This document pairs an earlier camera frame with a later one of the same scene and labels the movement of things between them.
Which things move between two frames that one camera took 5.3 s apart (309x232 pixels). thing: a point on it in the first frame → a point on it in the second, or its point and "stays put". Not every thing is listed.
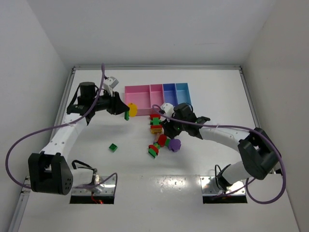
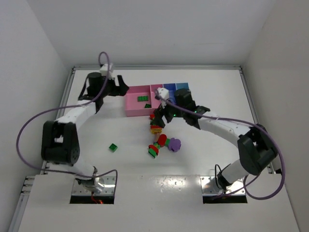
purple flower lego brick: [175, 145] stays put
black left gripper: [115, 104] → [115, 86]
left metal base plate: [80, 195] stays put
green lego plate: [127, 115] → [142, 98]
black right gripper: [169, 126] → [165, 114]
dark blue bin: [170, 96] stays put
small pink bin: [157, 96] stays put
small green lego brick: [112, 148] stays put
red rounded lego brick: [161, 139] stays put
